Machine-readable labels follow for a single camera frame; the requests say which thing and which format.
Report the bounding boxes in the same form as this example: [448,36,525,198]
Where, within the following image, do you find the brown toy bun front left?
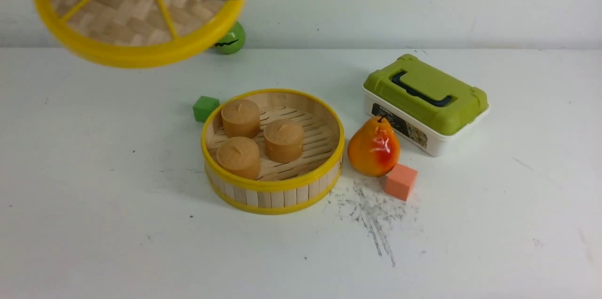
[216,136,261,181]

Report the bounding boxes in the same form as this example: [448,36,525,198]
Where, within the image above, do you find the salmon pink cube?
[383,164,419,201]

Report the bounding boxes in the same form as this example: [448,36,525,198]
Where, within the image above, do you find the green toy watermelon ball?
[213,21,246,55]

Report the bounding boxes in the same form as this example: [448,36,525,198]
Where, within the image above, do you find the brown toy bun right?
[263,119,304,163]

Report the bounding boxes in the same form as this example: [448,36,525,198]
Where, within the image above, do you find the bamboo steamer basket yellow rims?
[200,88,345,215]

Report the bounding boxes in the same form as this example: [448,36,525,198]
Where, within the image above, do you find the orange yellow toy pear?
[348,116,401,177]

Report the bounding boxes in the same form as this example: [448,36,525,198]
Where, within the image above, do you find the yellow woven bamboo steamer lid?
[34,0,244,69]

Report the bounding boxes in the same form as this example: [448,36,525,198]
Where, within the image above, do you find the white box with green lid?
[363,54,490,157]

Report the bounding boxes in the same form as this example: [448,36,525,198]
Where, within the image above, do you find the brown toy bun back left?
[220,99,260,139]

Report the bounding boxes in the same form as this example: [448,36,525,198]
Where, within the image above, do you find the brown toy bun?
[216,136,261,181]
[263,119,304,163]
[220,99,260,139]

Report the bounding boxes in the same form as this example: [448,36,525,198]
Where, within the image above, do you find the small green cube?
[193,95,220,123]

